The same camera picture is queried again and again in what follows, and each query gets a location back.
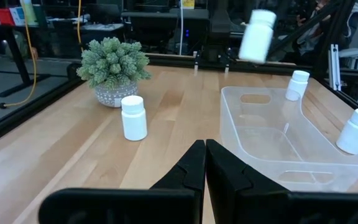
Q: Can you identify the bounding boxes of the white cable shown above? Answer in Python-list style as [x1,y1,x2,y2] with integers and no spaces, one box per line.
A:
[178,0,185,56]

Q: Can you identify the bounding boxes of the red box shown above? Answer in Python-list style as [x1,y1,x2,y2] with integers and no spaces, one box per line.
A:
[0,7,16,26]

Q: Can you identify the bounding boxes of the green artificial plant grey pot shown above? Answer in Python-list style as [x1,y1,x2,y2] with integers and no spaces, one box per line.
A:
[75,36,152,108]

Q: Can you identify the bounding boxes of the person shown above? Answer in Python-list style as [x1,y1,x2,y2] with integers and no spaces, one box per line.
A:
[296,0,358,58]

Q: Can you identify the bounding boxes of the black desk leg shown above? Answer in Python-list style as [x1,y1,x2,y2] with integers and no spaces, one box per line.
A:
[0,26,53,98]

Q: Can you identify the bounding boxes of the yellow extension cable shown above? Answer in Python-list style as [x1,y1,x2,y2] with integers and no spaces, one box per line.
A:
[0,18,39,110]
[76,0,84,53]

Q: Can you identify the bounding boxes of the black aluminium table frame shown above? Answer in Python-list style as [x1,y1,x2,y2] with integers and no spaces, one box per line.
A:
[0,52,358,151]

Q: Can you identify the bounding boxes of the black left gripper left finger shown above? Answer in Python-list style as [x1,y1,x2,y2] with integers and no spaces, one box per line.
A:
[38,139,206,224]

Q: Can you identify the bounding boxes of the white aluminium bracket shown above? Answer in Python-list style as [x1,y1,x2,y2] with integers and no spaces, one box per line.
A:
[328,43,343,91]

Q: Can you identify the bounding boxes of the white and blue box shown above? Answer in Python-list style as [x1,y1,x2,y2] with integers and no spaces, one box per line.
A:
[9,6,26,26]

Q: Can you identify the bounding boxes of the clear plastic basket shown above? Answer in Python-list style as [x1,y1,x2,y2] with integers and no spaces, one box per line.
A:
[219,85,358,193]

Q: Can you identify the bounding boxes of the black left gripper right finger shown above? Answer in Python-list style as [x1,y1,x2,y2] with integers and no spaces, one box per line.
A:
[205,138,358,224]

